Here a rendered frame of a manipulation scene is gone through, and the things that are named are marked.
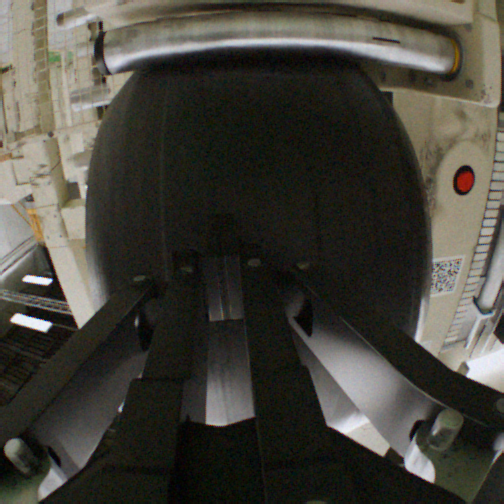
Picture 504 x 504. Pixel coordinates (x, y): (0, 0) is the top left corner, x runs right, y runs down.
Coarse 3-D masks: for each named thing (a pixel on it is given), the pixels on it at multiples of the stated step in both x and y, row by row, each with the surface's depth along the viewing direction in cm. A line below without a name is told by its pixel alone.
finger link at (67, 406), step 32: (128, 288) 11; (96, 320) 9; (128, 320) 10; (64, 352) 8; (96, 352) 8; (128, 352) 10; (32, 384) 6; (64, 384) 6; (96, 384) 8; (128, 384) 9; (0, 416) 5; (32, 416) 5; (64, 416) 6; (96, 416) 7; (0, 448) 4; (32, 448) 5; (64, 448) 6
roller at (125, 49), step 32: (128, 32) 21; (160, 32) 21; (192, 32) 22; (224, 32) 22; (256, 32) 22; (288, 32) 22; (320, 32) 22; (352, 32) 22; (384, 32) 22; (416, 32) 23; (96, 64) 22; (128, 64) 23; (160, 64) 24; (416, 64) 25; (448, 64) 24
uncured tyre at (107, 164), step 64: (192, 64) 25; (256, 64) 25; (320, 64) 25; (128, 128) 22; (192, 128) 21; (256, 128) 21; (320, 128) 22; (384, 128) 23; (128, 192) 21; (192, 192) 20; (256, 192) 21; (320, 192) 21; (384, 192) 21; (128, 256) 20; (320, 256) 21; (384, 256) 21; (320, 384) 23
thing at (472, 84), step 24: (480, 24) 19; (480, 48) 20; (384, 72) 40; (408, 72) 34; (432, 72) 29; (456, 72) 24; (480, 72) 21; (432, 96) 32; (456, 96) 26; (480, 96) 22
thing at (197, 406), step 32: (192, 256) 12; (192, 288) 11; (160, 320) 9; (192, 320) 9; (160, 352) 8; (192, 352) 8; (160, 384) 6; (192, 384) 7; (128, 416) 5; (160, 416) 5; (192, 416) 6; (128, 448) 4; (160, 448) 5; (96, 480) 4; (128, 480) 4; (160, 480) 4
